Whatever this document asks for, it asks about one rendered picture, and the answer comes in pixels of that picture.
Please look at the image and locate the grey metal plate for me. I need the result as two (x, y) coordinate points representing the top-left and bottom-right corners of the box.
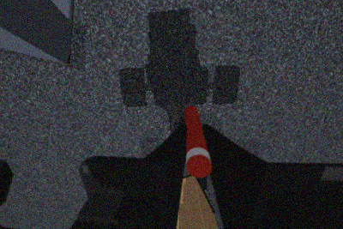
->
(0, 0), (74, 64)

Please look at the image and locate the red peg with grey band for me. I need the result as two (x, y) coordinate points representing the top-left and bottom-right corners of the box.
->
(185, 105), (212, 178)

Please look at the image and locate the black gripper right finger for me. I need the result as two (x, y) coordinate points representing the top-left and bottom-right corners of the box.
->
(202, 124), (343, 229)

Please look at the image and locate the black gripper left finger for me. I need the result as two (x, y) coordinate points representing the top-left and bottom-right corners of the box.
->
(79, 124), (187, 229)

